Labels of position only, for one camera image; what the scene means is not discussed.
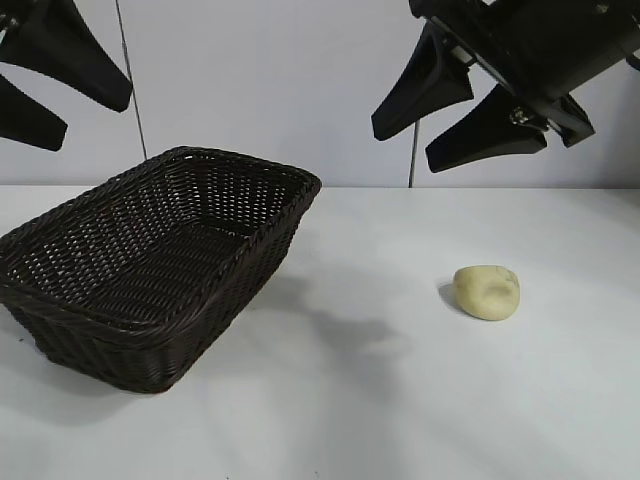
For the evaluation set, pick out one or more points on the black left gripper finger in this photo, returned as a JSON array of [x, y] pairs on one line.
[[75, 65], [30, 122]]

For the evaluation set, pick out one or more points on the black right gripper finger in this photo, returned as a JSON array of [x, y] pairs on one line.
[[425, 90], [480, 135]]

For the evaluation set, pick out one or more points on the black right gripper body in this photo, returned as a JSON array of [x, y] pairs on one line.
[[540, 40]]

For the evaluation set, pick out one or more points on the pale yellow egg yolk pastry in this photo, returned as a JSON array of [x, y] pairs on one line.
[[482, 295]]

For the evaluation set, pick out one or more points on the dark brown woven basket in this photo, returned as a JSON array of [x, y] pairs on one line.
[[150, 250]]

